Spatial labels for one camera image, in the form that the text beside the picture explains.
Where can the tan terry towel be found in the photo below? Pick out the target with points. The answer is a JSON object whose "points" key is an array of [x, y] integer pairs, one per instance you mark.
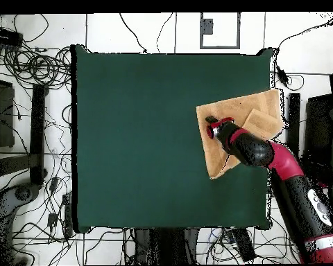
{"points": [[224, 108]]}

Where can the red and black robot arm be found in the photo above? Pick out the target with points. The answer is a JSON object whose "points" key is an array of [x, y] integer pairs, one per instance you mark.
{"points": [[283, 160]]}

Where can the dark green table cloth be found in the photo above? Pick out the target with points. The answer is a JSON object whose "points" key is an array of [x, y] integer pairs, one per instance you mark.
{"points": [[155, 97]]}

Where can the black stand base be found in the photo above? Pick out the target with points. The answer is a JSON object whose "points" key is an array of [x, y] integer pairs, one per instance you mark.
{"points": [[37, 133], [294, 116]]}

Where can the grey floor socket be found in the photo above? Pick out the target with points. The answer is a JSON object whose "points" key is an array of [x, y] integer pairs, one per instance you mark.
{"points": [[207, 26]]}

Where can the black box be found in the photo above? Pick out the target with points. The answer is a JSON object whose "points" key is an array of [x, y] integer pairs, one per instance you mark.
{"points": [[4, 116], [319, 130]]}

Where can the black power strip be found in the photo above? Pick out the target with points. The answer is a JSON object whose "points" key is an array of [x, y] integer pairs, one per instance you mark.
{"points": [[244, 245], [4, 37]]}

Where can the grey swivel chair base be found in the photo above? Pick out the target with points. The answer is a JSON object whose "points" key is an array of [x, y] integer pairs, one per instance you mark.
{"points": [[22, 193]]}

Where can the grey floor hatch frame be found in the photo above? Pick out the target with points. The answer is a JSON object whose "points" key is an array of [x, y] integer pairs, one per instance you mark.
{"points": [[201, 41]]}

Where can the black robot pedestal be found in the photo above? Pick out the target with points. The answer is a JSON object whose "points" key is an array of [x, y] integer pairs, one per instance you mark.
{"points": [[166, 246]]}

